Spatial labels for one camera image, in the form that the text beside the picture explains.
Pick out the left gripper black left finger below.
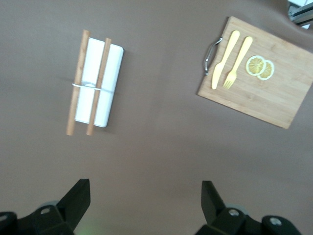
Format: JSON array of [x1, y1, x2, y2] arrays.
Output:
[[0, 178, 91, 235]]

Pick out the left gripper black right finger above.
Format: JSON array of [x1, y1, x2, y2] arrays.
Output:
[[195, 180, 303, 235]]

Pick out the brown table mat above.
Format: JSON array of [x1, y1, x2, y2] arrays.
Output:
[[0, 0, 313, 235]]

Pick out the wooden rod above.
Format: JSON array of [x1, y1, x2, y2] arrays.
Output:
[[66, 29, 91, 136], [86, 37, 112, 137]]

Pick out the partly covered lemon slice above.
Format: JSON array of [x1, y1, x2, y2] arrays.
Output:
[[256, 60, 275, 81]]

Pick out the white rectangular tray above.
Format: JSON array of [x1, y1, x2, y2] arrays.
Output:
[[74, 36, 125, 128]]

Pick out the whole-looking lemon slice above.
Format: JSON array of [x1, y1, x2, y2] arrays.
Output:
[[245, 55, 267, 77]]

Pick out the yellow plastic knife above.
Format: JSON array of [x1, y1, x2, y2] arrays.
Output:
[[211, 30, 241, 90]]

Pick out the yellow plastic fork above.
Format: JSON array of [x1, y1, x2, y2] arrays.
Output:
[[222, 36, 253, 90]]

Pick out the wooden cutting board with handle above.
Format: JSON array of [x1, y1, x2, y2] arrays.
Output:
[[197, 16, 313, 130]]

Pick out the aluminium profile post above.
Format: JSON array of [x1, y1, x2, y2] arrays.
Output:
[[287, 0, 313, 26]]

